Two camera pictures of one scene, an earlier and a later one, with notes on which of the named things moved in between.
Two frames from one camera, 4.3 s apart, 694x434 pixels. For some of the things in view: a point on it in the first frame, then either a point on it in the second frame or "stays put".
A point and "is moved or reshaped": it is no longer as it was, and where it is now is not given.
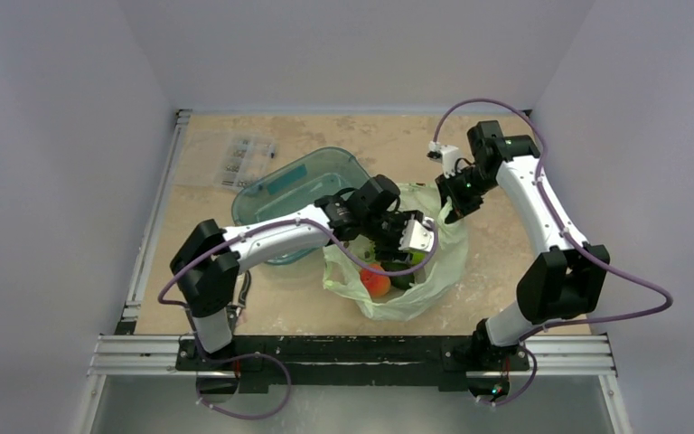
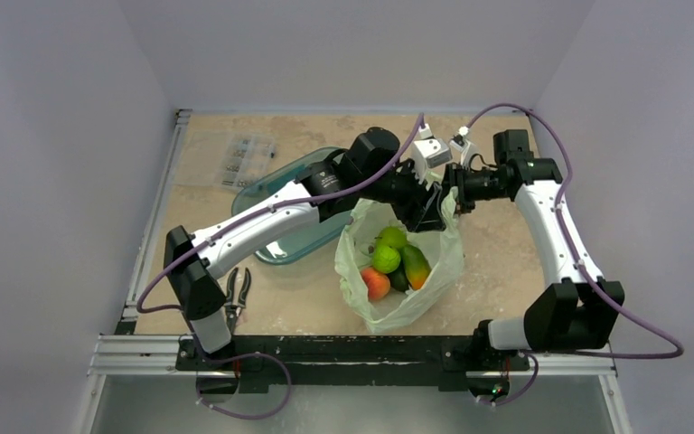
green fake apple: (417, 258) is moved or reshaped
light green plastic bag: (441, 276) is moved or reshaped
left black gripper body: (387, 231) -> (402, 188)
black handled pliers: (234, 311) stays put
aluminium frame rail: (126, 354) stays put
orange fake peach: (378, 284) stays put
